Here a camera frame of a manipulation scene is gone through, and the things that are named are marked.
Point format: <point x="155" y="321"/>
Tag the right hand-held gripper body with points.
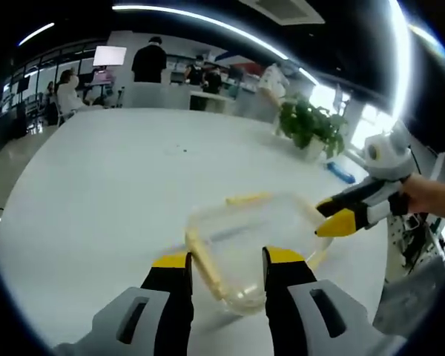
<point x="391" y="159"/>

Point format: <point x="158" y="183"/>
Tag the person's right hand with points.
<point x="434" y="194"/>

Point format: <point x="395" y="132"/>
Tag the clear plastic buckle container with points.
<point x="207" y="263"/>

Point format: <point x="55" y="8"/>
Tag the ceiling air conditioner vent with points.
<point x="285" y="9"/>

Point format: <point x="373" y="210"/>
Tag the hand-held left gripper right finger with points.
<point x="304" y="319"/>

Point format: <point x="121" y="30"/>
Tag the person's grey clothing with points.
<point x="408" y="296"/>

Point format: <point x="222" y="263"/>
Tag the white lit monitor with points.
<point x="110" y="56"/>

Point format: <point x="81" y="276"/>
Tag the blue wet wipes packet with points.
<point x="342" y="172"/>

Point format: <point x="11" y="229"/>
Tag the potted green plant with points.
<point x="306" y="120"/>

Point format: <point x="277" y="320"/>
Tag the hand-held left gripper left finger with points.
<point x="133" y="322"/>

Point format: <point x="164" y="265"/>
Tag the white equipment rack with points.
<point x="411" y="241"/>

